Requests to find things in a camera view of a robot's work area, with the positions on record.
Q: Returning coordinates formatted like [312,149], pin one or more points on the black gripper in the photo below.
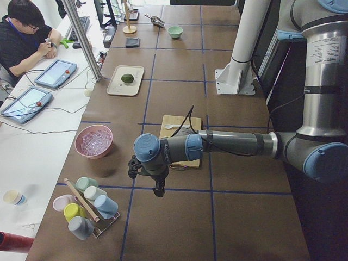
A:
[157,179]

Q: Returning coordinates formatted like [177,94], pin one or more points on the white plastic spoon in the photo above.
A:
[170,126]

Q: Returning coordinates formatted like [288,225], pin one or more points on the mint green bowl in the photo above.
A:
[175,32]

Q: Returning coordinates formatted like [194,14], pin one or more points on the pink bowl of ice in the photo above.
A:
[94,141]

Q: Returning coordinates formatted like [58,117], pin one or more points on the blue cup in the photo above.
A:
[106,206]

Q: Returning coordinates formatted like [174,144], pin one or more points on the white cup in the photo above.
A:
[92,192]

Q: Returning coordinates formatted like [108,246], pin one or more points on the white cup rack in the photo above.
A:
[92,214]

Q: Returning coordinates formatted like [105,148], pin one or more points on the bamboo cutting board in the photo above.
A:
[165,133]

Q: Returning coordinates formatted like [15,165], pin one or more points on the green cup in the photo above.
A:
[84,182]

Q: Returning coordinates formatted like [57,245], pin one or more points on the grey cup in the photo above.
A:
[81,227]

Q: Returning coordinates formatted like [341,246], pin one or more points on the yellow cup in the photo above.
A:
[72,210]

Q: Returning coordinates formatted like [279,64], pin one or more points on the pink cup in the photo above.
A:
[62,201]

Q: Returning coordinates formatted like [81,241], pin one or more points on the cream rabbit tray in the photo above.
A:
[118,88]

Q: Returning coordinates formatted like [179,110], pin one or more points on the green avocado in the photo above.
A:
[127,78]

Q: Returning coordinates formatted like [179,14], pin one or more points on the paper cup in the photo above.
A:
[14,197]

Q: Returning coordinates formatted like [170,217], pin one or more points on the folded grey cloth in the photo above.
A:
[132,42]

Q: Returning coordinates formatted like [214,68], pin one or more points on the far teach pendant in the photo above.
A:
[56,74]

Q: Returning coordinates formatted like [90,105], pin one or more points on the teach pendant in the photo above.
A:
[27,105]
[56,74]

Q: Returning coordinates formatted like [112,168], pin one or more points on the red cylinder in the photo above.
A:
[15,243]

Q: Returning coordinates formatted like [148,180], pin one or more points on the near teach pendant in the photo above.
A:
[27,105]

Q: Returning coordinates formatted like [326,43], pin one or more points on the wooden mug tree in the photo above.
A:
[128,29]

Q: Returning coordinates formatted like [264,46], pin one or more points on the steel scoop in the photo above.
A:
[156,21]

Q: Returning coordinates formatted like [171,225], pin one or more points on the black keyboard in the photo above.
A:
[84,25]

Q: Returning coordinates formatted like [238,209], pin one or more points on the seated person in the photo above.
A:
[25,38]

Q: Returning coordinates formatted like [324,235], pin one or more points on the white column mount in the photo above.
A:
[236,78]

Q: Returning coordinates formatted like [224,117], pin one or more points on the aluminium frame post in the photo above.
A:
[70,8]

